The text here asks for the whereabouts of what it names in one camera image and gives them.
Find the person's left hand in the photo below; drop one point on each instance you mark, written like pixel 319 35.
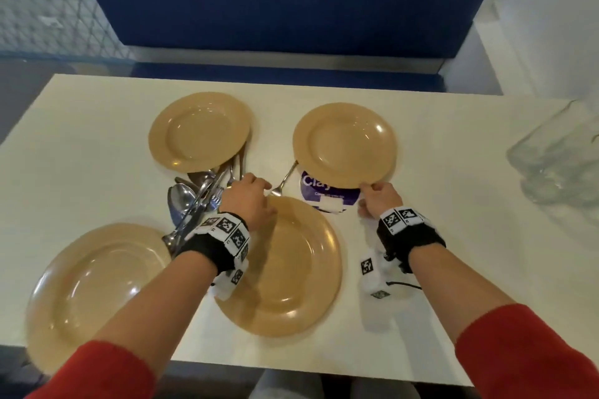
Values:
pixel 247 202

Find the person's right hand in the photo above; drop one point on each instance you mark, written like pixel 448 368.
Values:
pixel 381 200

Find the person's left fingers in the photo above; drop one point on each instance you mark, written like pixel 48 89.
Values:
pixel 255 181

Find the person's right thumb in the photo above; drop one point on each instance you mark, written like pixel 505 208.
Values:
pixel 362 209

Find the metal fork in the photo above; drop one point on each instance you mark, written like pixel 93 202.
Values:
pixel 284 181

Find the small tan plate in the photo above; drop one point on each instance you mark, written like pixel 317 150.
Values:
pixel 200 131
pixel 345 145

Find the person's left forearm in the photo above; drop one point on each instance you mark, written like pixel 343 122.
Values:
pixel 159 305

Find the person's right forearm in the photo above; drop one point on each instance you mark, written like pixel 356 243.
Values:
pixel 454 286

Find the black right wrist tracker band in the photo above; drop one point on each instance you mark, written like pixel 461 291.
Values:
pixel 407 235

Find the black wrist tracker band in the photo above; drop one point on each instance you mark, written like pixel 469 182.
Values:
pixel 407 235
pixel 220 237

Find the purple round sticker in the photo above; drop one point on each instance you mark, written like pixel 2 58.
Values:
pixel 311 188

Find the pile of metal cutlery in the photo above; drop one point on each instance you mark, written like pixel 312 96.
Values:
pixel 196 200

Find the black left wrist tracker band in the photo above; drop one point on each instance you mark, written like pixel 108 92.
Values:
pixel 220 237

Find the large tan plate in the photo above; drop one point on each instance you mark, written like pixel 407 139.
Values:
pixel 295 272
pixel 89 291

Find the clear glass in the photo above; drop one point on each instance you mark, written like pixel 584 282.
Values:
pixel 559 141
pixel 561 190

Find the red right sleeve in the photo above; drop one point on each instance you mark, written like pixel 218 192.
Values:
pixel 524 356

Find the red sleeve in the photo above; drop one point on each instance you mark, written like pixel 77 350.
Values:
pixel 98 373
pixel 524 356

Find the red left sleeve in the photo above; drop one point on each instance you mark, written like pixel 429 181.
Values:
pixel 98 373

